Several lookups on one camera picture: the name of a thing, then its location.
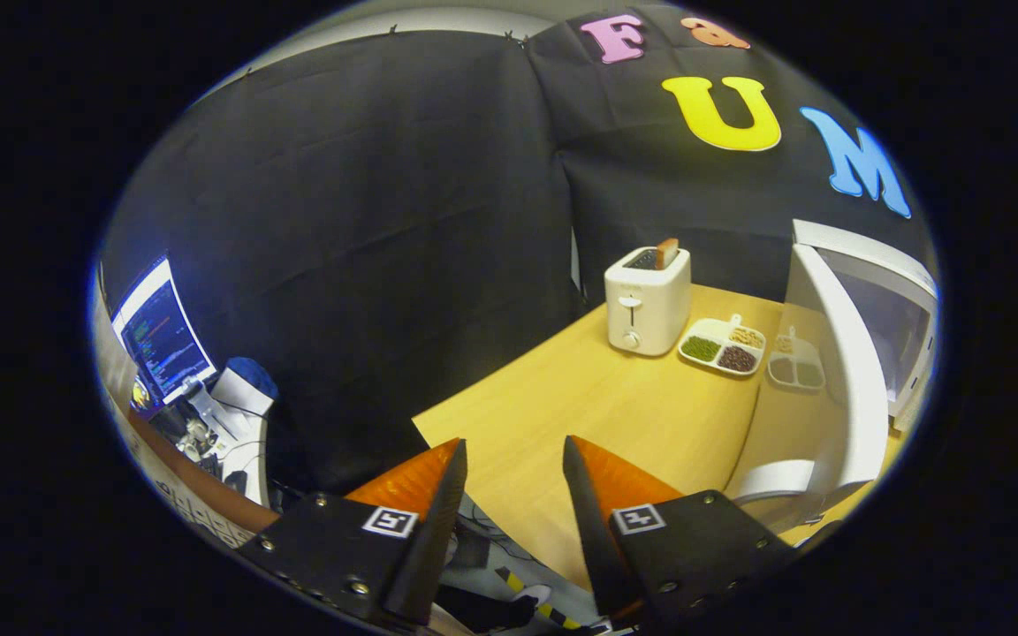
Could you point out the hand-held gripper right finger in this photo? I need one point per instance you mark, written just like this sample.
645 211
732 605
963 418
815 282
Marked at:
593 530

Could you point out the white toaster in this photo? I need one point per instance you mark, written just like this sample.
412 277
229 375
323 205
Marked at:
650 300

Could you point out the computer monitor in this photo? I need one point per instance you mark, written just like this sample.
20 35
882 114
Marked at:
160 336

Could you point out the brown desk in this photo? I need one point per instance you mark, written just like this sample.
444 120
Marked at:
208 495

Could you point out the white divided tray with beans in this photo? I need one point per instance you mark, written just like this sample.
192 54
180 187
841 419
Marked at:
721 349

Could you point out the white and blue device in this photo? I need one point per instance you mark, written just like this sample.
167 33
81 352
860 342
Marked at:
244 389

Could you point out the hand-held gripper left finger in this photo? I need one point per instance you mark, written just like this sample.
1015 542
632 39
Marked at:
434 548

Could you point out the white microwave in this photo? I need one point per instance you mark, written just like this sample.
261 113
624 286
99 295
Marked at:
845 353

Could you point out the brown toast slice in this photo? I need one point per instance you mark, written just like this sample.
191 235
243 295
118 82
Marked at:
666 253

